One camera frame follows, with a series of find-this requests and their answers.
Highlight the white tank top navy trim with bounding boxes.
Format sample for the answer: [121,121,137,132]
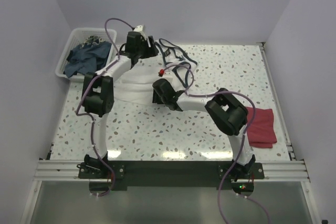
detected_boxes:
[114,38,198,105]

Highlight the red tank top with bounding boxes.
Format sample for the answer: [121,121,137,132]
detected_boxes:
[247,107,277,148]

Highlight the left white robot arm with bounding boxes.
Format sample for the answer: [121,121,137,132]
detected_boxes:
[76,31,158,178]

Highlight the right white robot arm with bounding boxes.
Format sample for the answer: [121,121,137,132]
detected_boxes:
[152,79,256,178]

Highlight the patterned tank top in basket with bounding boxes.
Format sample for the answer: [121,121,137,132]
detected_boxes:
[83,35,103,45]

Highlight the blue denim tank top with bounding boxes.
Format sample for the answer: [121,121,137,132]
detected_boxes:
[64,41,111,78]

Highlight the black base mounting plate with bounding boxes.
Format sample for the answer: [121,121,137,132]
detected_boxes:
[77,158,265,193]

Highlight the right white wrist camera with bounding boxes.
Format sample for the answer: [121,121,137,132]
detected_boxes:
[158,69,173,83]

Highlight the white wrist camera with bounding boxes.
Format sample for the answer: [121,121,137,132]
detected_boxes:
[158,69,173,83]
[133,25,145,34]

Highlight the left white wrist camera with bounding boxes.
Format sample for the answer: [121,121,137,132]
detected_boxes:
[133,25,145,34]

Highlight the aluminium front rail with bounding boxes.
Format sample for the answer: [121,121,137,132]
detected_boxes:
[33,160,81,182]

